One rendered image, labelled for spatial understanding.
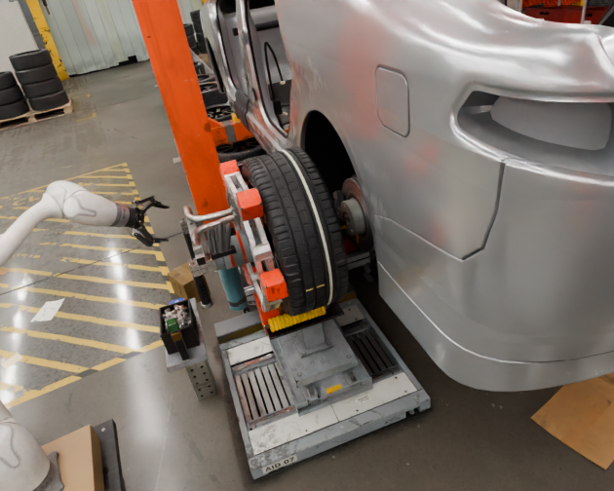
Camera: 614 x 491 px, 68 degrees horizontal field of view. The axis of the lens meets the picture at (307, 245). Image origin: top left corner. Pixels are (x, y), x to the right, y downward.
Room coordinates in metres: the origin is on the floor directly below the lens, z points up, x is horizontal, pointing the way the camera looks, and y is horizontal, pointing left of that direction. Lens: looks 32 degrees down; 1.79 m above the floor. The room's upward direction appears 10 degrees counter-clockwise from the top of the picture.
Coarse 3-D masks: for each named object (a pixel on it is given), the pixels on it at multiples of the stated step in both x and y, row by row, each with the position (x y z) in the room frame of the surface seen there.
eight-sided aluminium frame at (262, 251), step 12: (228, 180) 1.63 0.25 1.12; (240, 180) 1.61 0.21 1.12; (228, 204) 1.81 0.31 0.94; (252, 240) 1.36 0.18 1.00; (264, 240) 1.36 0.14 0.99; (252, 252) 1.33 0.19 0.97; (264, 252) 1.33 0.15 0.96; (252, 276) 1.68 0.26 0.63; (264, 300) 1.32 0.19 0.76; (276, 300) 1.33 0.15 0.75; (264, 312) 1.45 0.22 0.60
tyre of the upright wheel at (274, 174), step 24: (264, 168) 1.57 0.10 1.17; (288, 168) 1.54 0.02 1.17; (312, 168) 1.53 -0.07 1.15; (264, 192) 1.44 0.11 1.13; (288, 192) 1.44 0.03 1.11; (312, 192) 1.44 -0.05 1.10; (288, 216) 1.37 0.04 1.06; (312, 216) 1.38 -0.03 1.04; (336, 216) 1.39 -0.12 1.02; (288, 240) 1.32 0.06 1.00; (312, 240) 1.33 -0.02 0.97; (336, 240) 1.35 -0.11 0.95; (264, 264) 1.77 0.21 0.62; (288, 264) 1.29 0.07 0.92; (312, 264) 1.31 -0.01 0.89; (336, 264) 1.32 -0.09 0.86; (288, 288) 1.29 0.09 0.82; (312, 288) 1.31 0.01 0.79; (336, 288) 1.35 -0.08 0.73; (288, 312) 1.38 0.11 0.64
